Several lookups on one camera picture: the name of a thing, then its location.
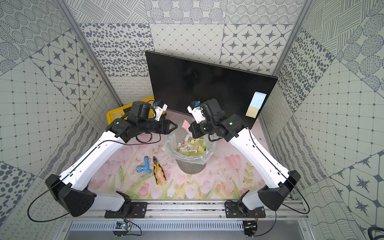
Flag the blue sticky note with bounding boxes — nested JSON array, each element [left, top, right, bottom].
[[250, 92, 267, 109]]

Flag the yellow sticky note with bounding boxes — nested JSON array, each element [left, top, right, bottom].
[[246, 106, 260, 119]]

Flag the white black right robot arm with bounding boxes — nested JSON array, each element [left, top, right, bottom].
[[187, 99, 301, 211]]

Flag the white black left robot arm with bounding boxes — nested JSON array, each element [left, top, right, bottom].
[[46, 101, 177, 218]]

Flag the pink crumpled sticky note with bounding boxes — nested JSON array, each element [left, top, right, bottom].
[[182, 120, 193, 136]]

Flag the black flat monitor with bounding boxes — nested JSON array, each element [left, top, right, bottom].
[[145, 51, 278, 126]]

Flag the clear plastic bin liner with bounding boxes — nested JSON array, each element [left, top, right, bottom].
[[164, 128, 217, 165]]

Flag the yellow black pliers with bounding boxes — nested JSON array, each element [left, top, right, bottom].
[[153, 156, 167, 185]]

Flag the grey trash bin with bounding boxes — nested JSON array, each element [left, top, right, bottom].
[[176, 160, 207, 175]]

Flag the yellow black plastic toolbox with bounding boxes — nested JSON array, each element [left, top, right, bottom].
[[107, 96, 155, 125]]

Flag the blue plastic pipe fitting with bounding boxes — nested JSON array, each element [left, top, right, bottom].
[[137, 156, 152, 173]]

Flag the floral pink table mat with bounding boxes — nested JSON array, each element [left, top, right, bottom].
[[89, 135, 265, 200]]

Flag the small green circuit board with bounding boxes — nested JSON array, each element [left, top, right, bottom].
[[115, 221, 131, 232]]

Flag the small black connector module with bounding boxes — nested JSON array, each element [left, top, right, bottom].
[[243, 221, 258, 237]]

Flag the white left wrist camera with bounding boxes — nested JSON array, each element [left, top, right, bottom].
[[153, 101, 168, 121]]

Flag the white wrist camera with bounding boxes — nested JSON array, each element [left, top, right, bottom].
[[187, 101, 206, 124], [153, 101, 168, 121]]

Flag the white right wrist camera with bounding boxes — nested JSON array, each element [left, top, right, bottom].
[[187, 101, 206, 124]]

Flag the aluminium mounting rail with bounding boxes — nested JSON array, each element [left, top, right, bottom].
[[58, 200, 312, 237]]

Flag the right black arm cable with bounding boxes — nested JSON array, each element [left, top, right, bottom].
[[239, 119, 311, 238]]

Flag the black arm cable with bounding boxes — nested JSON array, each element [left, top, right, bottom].
[[239, 119, 311, 238], [27, 131, 163, 223]]

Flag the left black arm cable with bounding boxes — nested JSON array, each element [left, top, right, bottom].
[[27, 131, 163, 223]]

